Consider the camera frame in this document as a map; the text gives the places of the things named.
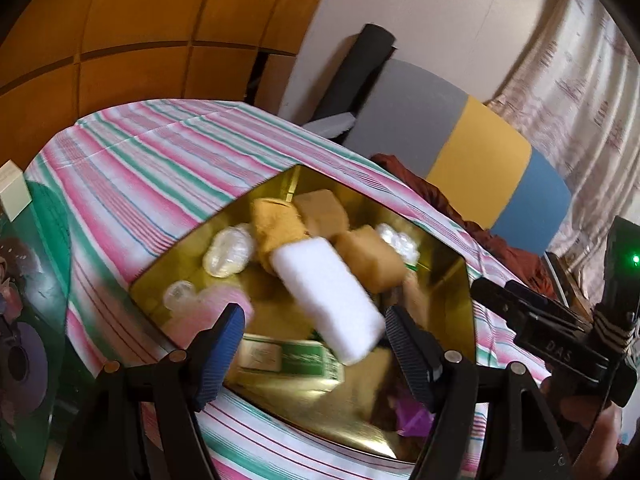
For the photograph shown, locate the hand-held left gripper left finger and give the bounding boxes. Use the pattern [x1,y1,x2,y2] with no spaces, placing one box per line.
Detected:
[55,302,247,480]

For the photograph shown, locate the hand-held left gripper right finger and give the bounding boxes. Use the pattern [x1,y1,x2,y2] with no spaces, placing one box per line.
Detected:
[384,305,573,480]

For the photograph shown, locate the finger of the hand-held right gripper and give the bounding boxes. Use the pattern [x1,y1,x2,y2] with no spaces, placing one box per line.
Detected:
[471,278,531,328]
[505,281,590,335]

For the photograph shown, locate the green and white carton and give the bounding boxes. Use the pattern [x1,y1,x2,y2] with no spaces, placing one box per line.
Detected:
[235,337,346,386]

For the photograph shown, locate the purple packet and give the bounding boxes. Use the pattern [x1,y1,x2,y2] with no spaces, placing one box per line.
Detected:
[395,400,436,436]

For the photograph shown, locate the clear plastic wrapper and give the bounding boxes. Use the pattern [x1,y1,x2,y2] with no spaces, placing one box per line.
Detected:
[162,280,198,313]
[375,222,421,266]
[202,225,256,278]

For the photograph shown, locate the gold tin box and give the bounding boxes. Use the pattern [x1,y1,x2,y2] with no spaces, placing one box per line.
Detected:
[129,164,476,465]

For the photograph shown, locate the white sponge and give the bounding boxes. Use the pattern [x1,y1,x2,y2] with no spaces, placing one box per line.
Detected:
[270,237,387,366]

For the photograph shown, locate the brown block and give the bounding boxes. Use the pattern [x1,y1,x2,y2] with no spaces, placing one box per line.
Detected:
[294,189,351,241]

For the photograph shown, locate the person's right hand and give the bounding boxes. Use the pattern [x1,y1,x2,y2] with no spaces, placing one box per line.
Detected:
[540,375,626,471]

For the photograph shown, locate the maroon cloth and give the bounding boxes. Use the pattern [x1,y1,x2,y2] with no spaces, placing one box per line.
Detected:
[370,152,556,301]

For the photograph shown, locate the grey yellow blue chair back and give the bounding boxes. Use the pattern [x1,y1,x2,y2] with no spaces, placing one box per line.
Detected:
[345,57,572,256]

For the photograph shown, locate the striped tablecloth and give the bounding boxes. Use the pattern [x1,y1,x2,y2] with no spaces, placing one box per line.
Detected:
[25,99,556,478]

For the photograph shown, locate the starfish print curtain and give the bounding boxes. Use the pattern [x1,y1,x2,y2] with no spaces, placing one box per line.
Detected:
[487,0,640,281]

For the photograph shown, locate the pale grey chair armrest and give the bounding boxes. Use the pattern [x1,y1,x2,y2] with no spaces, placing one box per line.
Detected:
[302,112,356,138]

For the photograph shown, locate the black rolled mat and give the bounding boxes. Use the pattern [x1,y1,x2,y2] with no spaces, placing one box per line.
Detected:
[315,22,398,121]

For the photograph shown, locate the small white box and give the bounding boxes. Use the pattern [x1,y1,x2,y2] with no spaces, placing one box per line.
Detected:
[0,160,32,221]

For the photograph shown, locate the wooden wardrobe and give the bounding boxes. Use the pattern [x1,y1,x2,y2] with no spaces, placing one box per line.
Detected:
[0,0,341,171]

